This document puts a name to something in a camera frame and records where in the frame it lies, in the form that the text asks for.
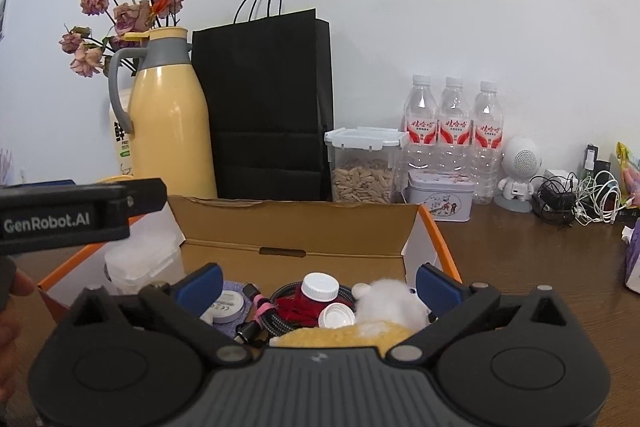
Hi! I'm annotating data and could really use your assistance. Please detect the white robot speaker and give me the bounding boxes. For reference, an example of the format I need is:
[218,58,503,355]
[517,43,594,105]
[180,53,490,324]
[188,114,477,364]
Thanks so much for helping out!
[495,136,543,214]

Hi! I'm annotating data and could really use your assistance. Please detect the red bottle white cap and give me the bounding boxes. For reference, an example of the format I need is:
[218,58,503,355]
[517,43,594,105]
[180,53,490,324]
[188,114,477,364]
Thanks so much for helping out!
[300,272,342,314]

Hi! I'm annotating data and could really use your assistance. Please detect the yellow fluffy cloth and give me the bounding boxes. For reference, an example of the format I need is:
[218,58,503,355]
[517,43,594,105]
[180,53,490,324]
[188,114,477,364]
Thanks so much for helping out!
[271,321,417,349]

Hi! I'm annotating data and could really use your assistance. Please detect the clear water bottle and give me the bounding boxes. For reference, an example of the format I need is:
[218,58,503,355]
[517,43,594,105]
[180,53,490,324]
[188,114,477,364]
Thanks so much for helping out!
[402,74,440,178]
[471,80,503,205]
[437,77,473,180]

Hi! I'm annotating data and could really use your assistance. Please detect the person's left hand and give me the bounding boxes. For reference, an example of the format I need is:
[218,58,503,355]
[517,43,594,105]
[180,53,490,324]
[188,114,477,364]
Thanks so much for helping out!
[0,269,37,410]

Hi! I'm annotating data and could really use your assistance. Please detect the white tangled cable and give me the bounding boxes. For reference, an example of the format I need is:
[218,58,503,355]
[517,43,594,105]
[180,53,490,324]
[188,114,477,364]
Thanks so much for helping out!
[572,169,623,225]

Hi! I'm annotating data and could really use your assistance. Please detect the colourful snack packet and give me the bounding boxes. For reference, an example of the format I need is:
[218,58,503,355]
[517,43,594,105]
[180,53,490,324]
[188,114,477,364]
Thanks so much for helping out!
[615,142,640,208]

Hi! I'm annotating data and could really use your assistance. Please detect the white round case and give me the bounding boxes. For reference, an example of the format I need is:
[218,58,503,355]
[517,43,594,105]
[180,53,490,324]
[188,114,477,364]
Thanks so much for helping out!
[200,289,247,325]

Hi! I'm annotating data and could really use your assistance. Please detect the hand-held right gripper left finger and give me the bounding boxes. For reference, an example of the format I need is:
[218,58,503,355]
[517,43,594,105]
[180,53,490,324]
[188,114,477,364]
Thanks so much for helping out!
[65,263,253,365]

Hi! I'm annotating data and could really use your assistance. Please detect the yellow thermos jug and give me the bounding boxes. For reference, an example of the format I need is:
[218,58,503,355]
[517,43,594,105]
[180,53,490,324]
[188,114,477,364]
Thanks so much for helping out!
[108,27,218,200]

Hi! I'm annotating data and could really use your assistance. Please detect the white power adapter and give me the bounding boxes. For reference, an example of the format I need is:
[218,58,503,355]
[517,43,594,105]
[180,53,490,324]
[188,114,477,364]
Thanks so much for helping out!
[545,169,576,188]

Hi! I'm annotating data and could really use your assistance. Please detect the red fabric rose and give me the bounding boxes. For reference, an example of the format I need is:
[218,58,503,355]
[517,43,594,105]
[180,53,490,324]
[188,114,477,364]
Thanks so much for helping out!
[272,297,326,328]

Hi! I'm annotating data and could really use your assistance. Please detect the translucent plastic container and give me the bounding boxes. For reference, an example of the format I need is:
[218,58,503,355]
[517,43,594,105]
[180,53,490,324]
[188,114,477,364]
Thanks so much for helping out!
[103,219,187,295]

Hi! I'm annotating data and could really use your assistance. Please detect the white tin box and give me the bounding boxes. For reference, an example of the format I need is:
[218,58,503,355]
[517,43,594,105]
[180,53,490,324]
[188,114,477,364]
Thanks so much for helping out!
[402,170,475,223]

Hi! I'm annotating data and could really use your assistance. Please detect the purple cloth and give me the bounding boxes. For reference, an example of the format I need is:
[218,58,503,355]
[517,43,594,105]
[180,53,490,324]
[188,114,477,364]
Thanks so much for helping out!
[200,279,253,340]

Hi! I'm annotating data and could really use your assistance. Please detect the white milk carton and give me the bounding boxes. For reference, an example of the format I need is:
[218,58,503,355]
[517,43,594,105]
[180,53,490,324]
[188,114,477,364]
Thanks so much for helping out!
[109,89,136,178]

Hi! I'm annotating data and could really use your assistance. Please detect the black tangled cable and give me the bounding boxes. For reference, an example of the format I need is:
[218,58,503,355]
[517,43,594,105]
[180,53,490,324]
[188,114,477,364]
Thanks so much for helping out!
[530,174,581,225]

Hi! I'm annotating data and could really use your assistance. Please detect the black charger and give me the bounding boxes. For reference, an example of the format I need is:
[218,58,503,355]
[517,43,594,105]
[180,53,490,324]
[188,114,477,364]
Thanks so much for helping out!
[582,144,612,180]

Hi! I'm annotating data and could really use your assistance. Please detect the red cardboard box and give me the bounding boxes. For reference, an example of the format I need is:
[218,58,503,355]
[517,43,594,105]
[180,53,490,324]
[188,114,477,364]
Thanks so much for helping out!
[36,194,463,343]

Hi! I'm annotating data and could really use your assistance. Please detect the white plush toy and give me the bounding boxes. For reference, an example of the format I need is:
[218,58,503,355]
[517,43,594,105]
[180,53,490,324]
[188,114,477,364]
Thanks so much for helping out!
[351,279,432,333]

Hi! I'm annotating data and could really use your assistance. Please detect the black paper bag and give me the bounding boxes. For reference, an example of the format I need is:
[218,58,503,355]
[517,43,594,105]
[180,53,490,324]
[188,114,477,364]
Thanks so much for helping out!
[191,0,335,202]

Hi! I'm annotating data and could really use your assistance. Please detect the braided cable bundle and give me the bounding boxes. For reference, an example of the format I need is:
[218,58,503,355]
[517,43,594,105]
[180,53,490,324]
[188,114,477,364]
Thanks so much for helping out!
[235,282,361,343]

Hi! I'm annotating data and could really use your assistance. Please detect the clear nut container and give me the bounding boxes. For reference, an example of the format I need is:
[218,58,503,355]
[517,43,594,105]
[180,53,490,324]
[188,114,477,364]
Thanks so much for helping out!
[324,127,410,205]

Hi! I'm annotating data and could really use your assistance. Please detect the white capped bottle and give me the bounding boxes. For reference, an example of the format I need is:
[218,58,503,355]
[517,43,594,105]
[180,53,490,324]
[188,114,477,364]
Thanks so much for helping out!
[319,302,357,329]

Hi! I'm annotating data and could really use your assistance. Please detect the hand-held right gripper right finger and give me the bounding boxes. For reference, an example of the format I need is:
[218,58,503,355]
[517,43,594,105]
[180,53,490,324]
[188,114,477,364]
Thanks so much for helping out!
[385,263,576,364]

